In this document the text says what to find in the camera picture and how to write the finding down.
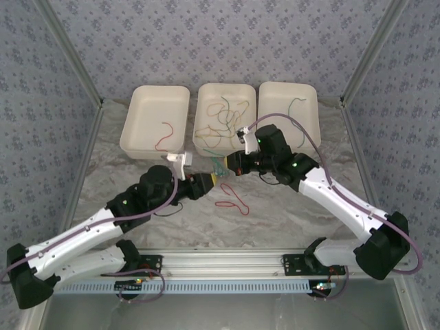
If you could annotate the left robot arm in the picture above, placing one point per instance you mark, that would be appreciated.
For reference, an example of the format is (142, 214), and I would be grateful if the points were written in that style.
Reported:
(68, 237)

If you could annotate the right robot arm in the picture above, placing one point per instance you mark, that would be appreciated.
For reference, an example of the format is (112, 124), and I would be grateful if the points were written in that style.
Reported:
(337, 196)

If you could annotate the cream plastic tray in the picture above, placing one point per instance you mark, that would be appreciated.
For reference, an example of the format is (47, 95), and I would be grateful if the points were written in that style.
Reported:
(148, 113)
(227, 91)
(275, 99)

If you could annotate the small black controller board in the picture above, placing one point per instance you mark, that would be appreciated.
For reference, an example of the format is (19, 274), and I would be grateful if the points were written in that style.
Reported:
(323, 287)
(129, 285)

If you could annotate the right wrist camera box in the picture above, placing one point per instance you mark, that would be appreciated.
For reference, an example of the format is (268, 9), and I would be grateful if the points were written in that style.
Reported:
(249, 141)

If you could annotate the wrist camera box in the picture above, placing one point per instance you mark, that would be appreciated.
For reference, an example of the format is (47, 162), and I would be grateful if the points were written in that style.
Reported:
(182, 161)
(249, 141)

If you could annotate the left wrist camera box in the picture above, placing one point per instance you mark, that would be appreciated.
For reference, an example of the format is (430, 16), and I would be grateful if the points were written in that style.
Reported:
(182, 161)

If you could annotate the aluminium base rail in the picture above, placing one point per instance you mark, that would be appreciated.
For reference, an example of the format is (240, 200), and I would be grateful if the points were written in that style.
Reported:
(223, 263)

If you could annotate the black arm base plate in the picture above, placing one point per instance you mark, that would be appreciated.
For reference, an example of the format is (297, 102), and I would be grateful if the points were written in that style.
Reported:
(156, 261)
(292, 264)

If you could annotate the aluminium side rail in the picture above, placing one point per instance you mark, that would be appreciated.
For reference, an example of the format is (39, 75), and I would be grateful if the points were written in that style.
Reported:
(354, 134)
(91, 137)

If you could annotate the aluminium frame post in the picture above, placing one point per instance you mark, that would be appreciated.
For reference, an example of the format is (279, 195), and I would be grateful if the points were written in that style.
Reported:
(68, 51)
(374, 51)

